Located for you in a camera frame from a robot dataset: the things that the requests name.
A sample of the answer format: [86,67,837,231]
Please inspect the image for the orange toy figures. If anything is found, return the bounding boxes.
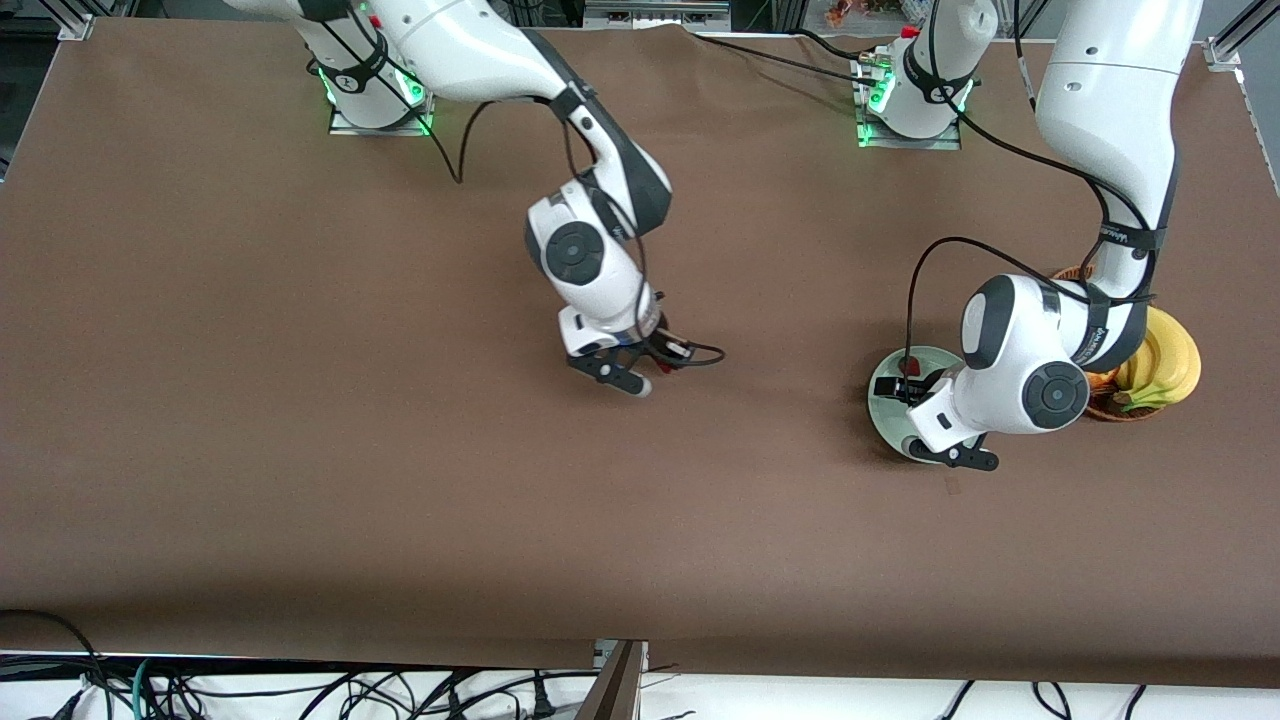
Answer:
[825,0,906,26]

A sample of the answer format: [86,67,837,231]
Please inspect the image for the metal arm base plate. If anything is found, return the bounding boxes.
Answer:
[855,55,963,151]
[328,70,436,137]

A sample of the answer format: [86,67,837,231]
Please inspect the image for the black arched cable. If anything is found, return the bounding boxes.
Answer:
[285,668,421,720]

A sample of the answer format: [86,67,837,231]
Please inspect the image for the aluminium frame profile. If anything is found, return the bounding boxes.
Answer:
[1203,0,1280,191]

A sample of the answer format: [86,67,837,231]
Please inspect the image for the silver metal bracket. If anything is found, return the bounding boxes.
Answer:
[593,640,651,673]

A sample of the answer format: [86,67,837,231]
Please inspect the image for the grey metal rail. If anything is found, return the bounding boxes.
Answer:
[583,0,733,31]

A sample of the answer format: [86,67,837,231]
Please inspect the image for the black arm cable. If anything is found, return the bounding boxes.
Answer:
[905,0,1161,376]
[330,0,727,369]

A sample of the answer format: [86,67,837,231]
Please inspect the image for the short black table cable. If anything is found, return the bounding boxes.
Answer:
[795,28,869,63]

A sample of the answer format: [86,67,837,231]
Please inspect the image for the long black table cable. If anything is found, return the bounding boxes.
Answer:
[685,30,886,89]

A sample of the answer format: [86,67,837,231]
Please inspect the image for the black looped cable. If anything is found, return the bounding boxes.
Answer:
[0,608,116,720]

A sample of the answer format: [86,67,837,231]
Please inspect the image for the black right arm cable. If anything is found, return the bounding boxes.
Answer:
[330,0,727,369]

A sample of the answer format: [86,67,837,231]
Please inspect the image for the pale green round plate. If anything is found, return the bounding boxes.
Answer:
[867,346,969,465]

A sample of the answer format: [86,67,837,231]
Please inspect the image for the brown table cover sheet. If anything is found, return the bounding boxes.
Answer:
[0,15,1280,691]

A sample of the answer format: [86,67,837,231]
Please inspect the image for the brown metal profile bar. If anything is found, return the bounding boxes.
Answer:
[575,640,646,720]

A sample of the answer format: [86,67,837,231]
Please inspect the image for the yellow banana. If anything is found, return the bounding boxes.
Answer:
[1120,305,1202,412]
[1115,345,1161,393]

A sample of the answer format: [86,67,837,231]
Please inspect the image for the brown wicker basket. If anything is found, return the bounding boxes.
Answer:
[1050,265,1166,423]

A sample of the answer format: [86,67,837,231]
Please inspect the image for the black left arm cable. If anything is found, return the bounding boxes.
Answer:
[905,0,1161,376]

